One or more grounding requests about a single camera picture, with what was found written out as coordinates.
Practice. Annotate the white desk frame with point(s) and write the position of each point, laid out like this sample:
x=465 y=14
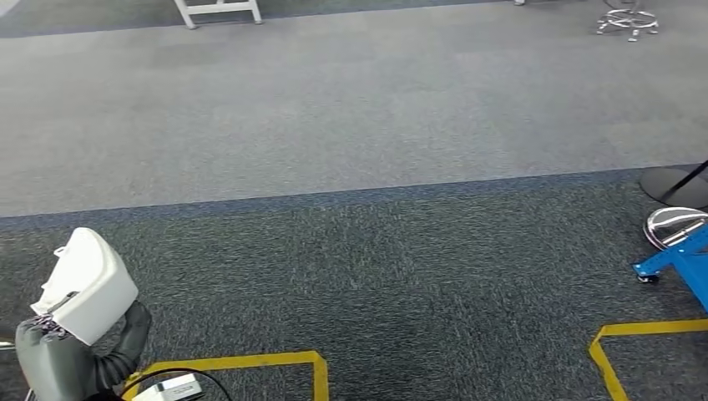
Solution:
x=221 y=8

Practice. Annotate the chrome stanchion post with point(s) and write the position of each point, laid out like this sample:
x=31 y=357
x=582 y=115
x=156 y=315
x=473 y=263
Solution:
x=669 y=221

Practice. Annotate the white plastic part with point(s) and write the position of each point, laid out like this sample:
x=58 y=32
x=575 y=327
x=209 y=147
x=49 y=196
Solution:
x=88 y=288

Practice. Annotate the yellow floor tape marking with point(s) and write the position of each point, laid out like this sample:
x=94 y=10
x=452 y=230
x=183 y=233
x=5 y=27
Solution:
x=636 y=329
x=249 y=361

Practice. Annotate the chrome base stool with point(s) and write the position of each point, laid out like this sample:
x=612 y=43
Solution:
x=628 y=19

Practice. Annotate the black stanchion post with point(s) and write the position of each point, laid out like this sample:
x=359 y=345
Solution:
x=664 y=185

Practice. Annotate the blue metal shelf rack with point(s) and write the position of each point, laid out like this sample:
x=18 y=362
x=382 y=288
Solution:
x=691 y=260

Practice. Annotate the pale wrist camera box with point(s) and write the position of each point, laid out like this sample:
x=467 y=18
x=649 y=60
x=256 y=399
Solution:
x=171 y=390

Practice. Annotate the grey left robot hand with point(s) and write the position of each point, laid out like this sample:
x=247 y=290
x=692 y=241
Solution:
x=55 y=365

